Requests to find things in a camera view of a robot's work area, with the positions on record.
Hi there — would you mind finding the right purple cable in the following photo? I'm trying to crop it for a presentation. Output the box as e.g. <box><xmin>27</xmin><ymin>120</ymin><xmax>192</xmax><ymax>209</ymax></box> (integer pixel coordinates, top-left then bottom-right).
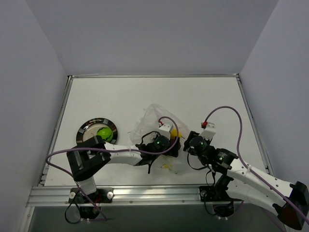
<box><xmin>205</xmin><ymin>105</ymin><xmax>309</xmax><ymax>225</ymax></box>

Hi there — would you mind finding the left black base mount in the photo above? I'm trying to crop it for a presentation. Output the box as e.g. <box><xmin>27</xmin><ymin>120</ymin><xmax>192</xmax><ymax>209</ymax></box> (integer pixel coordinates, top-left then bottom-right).
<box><xmin>68</xmin><ymin>188</ymin><xmax>113</xmax><ymax>204</ymax></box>

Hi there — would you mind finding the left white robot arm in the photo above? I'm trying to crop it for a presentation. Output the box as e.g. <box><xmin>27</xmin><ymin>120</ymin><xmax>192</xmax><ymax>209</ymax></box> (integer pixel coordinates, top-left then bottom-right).
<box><xmin>67</xmin><ymin>132</ymin><xmax>181</xmax><ymax>203</ymax></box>

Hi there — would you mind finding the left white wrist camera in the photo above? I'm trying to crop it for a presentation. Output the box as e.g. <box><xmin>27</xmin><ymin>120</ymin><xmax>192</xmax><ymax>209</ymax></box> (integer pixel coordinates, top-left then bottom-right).
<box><xmin>158</xmin><ymin>123</ymin><xmax>173</xmax><ymax>140</ymax></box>

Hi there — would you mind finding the yellow fake lemon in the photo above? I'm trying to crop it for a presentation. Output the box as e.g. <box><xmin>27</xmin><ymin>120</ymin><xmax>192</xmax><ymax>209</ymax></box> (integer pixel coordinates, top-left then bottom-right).
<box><xmin>170</xmin><ymin>129</ymin><xmax>183</xmax><ymax>139</ymax></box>

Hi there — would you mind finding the aluminium front rail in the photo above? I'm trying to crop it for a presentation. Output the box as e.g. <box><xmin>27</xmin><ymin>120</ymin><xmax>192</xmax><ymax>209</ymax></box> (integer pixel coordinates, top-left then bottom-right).
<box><xmin>26</xmin><ymin>182</ymin><xmax>289</xmax><ymax>206</ymax></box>

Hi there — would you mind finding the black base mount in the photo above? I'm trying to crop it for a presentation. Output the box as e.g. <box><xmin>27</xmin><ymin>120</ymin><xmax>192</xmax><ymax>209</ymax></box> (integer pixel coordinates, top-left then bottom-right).
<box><xmin>199</xmin><ymin>185</ymin><xmax>241</xmax><ymax>203</ymax></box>
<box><xmin>68</xmin><ymin>188</ymin><xmax>113</xmax><ymax>204</ymax></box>

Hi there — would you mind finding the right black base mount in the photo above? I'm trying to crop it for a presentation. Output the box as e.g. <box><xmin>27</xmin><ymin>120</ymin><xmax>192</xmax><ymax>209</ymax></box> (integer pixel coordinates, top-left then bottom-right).
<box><xmin>199</xmin><ymin>185</ymin><xmax>241</xmax><ymax>203</ymax></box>

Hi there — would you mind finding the clear plastic bag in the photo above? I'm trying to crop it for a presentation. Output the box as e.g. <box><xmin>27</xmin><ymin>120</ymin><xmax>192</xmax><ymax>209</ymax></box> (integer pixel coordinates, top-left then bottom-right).
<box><xmin>129</xmin><ymin>104</ymin><xmax>189</xmax><ymax>175</ymax></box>

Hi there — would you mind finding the round plate with dark rim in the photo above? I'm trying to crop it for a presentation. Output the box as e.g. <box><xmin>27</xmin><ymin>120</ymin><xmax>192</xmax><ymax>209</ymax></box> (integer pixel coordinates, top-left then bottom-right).
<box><xmin>75</xmin><ymin>117</ymin><xmax>118</xmax><ymax>145</ymax></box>

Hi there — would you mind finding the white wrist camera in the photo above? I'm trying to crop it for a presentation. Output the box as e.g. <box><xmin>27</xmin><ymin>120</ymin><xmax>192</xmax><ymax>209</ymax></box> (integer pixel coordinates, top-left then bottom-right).
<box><xmin>158</xmin><ymin>123</ymin><xmax>173</xmax><ymax>140</ymax></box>
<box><xmin>199</xmin><ymin>122</ymin><xmax>216</xmax><ymax>141</ymax></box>

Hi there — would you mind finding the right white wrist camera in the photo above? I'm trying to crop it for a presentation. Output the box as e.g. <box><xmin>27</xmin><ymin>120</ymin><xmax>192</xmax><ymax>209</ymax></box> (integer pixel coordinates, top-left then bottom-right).
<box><xmin>199</xmin><ymin>122</ymin><xmax>216</xmax><ymax>141</ymax></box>

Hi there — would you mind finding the green fake lime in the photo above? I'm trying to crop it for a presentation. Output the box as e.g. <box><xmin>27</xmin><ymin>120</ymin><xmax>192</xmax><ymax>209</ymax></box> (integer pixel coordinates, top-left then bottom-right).
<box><xmin>96</xmin><ymin>127</ymin><xmax>113</xmax><ymax>142</ymax></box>

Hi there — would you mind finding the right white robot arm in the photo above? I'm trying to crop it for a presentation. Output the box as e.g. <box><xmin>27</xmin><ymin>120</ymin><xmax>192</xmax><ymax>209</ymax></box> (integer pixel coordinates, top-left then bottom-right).
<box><xmin>183</xmin><ymin>131</ymin><xmax>309</xmax><ymax>230</ymax></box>

